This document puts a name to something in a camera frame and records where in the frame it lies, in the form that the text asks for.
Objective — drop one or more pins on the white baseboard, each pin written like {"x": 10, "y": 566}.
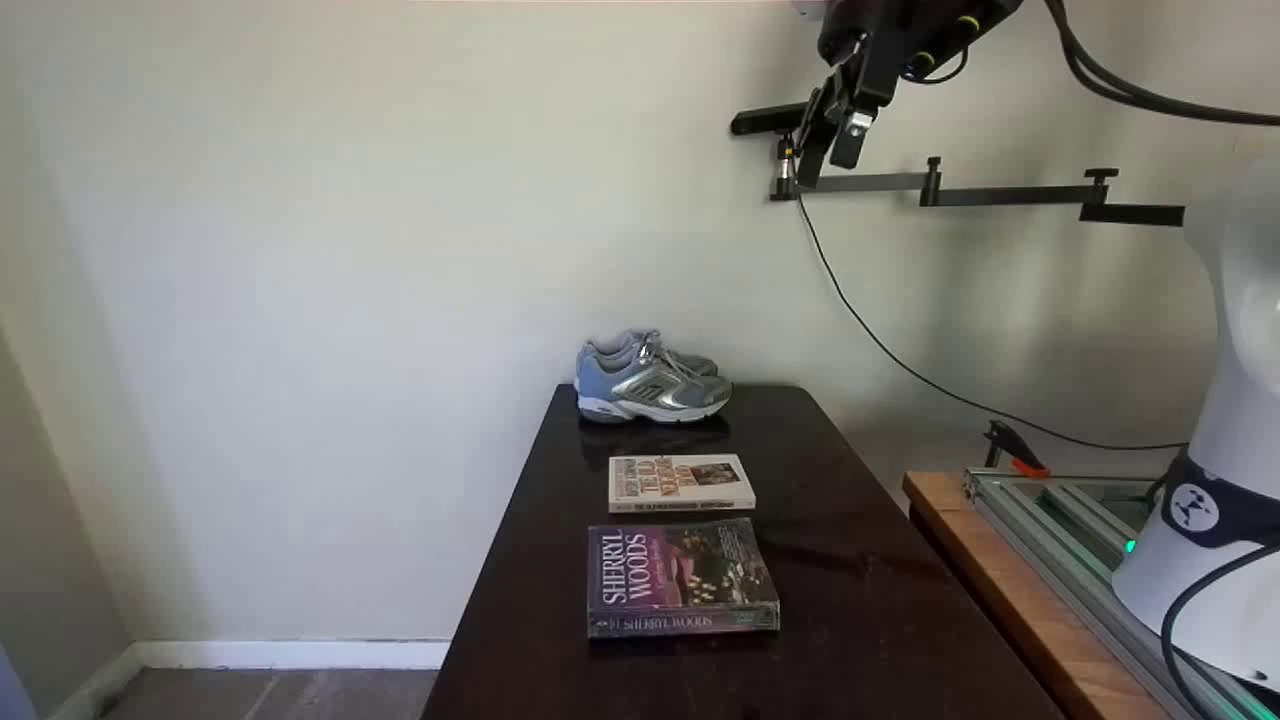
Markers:
{"x": 245, "y": 659}

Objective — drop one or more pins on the grey blue sneaker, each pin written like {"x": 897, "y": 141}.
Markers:
{"x": 643, "y": 379}

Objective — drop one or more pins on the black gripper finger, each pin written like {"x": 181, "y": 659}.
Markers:
{"x": 855, "y": 123}
{"x": 814, "y": 132}

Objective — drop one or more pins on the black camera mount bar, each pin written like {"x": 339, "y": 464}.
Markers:
{"x": 792, "y": 177}

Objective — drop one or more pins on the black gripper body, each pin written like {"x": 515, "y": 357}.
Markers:
{"x": 907, "y": 32}

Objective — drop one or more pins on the red black clamp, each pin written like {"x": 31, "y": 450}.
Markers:
{"x": 1013, "y": 445}

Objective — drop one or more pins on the wooden board base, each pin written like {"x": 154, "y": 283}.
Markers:
{"x": 1077, "y": 670}

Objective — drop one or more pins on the aluminium rail frame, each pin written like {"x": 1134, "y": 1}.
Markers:
{"x": 1077, "y": 531}

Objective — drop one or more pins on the white paperback book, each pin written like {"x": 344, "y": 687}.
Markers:
{"x": 707, "y": 482}

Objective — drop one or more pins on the dark paperback book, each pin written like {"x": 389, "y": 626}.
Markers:
{"x": 701, "y": 579}

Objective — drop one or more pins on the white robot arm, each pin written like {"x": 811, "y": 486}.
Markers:
{"x": 1207, "y": 575}

